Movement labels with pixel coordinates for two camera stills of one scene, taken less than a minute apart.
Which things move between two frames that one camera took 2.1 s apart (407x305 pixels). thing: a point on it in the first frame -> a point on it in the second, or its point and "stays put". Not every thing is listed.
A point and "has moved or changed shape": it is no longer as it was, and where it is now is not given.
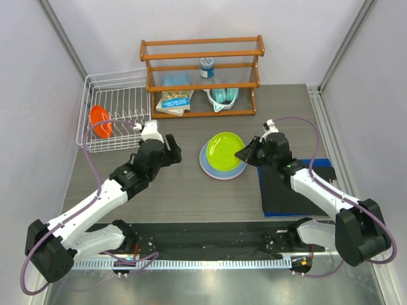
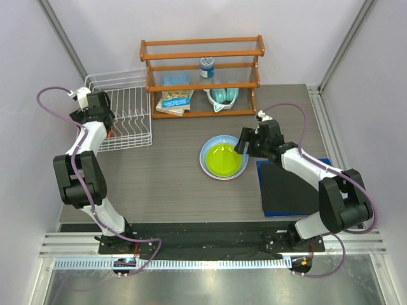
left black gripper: [173, 152] -> [79, 115]
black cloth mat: [278, 196] stays put
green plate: [221, 149] has moved or changed shape
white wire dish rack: [112, 103] stays put
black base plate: [270, 239] stays put
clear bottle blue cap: [206, 67] stays put
